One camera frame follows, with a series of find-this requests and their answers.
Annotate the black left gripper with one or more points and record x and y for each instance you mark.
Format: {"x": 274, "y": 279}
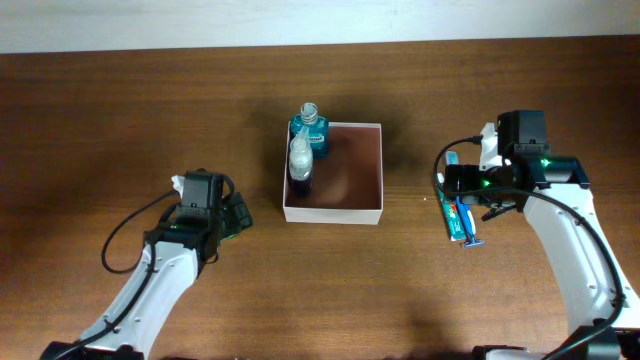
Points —
{"x": 235, "y": 213}

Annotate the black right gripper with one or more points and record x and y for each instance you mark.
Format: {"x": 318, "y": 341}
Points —
{"x": 468, "y": 172}

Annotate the clear spray bottle dark liquid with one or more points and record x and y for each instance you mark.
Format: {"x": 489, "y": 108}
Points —
{"x": 300, "y": 163}

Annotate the blue mouthwash bottle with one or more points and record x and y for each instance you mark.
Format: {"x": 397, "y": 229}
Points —
{"x": 318, "y": 129}

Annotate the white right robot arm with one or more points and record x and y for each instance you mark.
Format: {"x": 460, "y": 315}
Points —
{"x": 517, "y": 172}

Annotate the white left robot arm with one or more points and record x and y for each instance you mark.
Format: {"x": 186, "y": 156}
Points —
{"x": 187, "y": 237}

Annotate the blue disposable razor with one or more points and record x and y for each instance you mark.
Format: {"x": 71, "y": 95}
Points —
{"x": 468, "y": 225}

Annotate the blue white toothbrush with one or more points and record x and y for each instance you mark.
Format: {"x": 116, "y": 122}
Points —
{"x": 451, "y": 158}

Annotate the Colgate toothpaste tube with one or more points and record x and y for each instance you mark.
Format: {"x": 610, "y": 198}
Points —
{"x": 453, "y": 222}

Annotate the white cardboard box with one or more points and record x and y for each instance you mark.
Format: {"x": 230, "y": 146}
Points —
{"x": 347, "y": 185}

